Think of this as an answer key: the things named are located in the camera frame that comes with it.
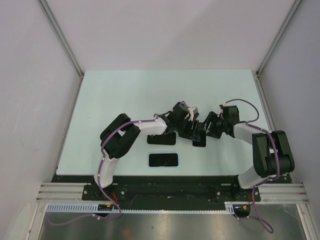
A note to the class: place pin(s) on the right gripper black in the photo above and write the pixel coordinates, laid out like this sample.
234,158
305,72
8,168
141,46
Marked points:
212,117

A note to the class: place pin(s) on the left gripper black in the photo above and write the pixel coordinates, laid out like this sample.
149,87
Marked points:
191,134

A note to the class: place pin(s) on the black phone case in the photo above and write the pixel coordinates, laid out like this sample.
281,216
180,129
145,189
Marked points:
164,139

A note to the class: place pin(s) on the blue-edged black phone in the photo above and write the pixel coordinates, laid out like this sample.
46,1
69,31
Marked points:
163,160

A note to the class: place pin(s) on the light blue phone case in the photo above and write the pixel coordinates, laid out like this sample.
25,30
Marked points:
150,160

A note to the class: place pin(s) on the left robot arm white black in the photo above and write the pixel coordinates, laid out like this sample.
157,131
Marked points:
118,138

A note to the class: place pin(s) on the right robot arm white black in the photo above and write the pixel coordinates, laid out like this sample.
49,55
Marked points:
271,152

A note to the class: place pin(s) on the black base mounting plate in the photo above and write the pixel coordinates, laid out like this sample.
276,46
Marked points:
169,193

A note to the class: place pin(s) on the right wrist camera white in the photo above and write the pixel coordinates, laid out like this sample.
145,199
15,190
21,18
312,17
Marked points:
222,108

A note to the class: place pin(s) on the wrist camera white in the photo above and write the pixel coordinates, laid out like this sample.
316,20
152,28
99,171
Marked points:
193,113
222,108

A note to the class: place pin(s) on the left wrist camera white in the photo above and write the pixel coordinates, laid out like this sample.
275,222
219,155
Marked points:
193,113

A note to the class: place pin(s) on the right side aluminium rail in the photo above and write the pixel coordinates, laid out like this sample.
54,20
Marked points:
264,102

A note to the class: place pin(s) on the right aluminium frame post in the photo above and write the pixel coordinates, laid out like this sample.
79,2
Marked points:
279,35

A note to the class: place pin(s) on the aluminium frame post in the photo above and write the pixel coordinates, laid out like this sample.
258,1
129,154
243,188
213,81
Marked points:
55,26
279,35

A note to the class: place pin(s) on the left aluminium frame post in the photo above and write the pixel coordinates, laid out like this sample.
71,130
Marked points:
55,26

